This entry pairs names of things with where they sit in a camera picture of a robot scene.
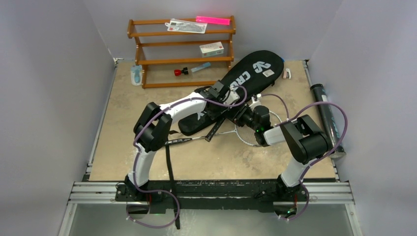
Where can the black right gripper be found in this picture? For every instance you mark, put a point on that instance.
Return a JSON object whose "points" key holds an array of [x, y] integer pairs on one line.
{"points": [[237, 114]]}

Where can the black racket bag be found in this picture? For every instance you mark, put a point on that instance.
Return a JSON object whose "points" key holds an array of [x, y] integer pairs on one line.
{"points": [[253, 73]]}

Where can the black shuttlecock tube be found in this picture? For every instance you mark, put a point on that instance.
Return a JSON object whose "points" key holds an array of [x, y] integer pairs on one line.
{"points": [[327, 119]]}

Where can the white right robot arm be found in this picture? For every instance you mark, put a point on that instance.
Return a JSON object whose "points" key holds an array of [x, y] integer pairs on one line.
{"points": [[305, 140]]}

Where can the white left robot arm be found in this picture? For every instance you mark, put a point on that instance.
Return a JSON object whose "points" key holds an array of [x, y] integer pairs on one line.
{"points": [[153, 126]]}

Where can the pink white small object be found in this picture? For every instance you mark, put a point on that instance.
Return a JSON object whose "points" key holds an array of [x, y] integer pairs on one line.
{"points": [[286, 74]]}

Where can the light blue tube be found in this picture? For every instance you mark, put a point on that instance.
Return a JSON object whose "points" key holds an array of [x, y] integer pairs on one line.
{"points": [[200, 67]]}

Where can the white red small box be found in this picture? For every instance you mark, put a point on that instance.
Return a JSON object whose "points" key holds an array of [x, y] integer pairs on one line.
{"points": [[212, 49]]}

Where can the red black stamp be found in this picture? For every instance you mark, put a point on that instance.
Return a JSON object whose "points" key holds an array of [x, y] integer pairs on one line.
{"points": [[178, 72]]}

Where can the wooden shelf rack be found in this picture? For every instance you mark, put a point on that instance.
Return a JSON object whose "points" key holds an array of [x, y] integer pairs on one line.
{"points": [[157, 46]]}

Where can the pink ruler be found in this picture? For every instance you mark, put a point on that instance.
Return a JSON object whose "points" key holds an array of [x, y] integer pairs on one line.
{"points": [[213, 20]]}

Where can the blue white packaged item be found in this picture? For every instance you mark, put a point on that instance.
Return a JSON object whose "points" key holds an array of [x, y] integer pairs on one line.
{"points": [[136, 75]]}

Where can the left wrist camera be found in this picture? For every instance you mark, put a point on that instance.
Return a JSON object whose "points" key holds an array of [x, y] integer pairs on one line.
{"points": [[231, 98]]}

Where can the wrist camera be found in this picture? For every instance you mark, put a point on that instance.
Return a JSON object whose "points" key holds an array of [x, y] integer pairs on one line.
{"points": [[256, 101], [231, 98]]}

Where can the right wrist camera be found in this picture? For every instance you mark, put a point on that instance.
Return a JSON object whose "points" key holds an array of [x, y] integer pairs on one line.
{"points": [[256, 101]]}

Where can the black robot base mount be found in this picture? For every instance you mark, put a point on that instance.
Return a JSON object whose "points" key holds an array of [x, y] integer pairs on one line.
{"points": [[263, 195]]}

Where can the aluminium frame rail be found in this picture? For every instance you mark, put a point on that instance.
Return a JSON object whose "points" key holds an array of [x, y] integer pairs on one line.
{"points": [[105, 193]]}

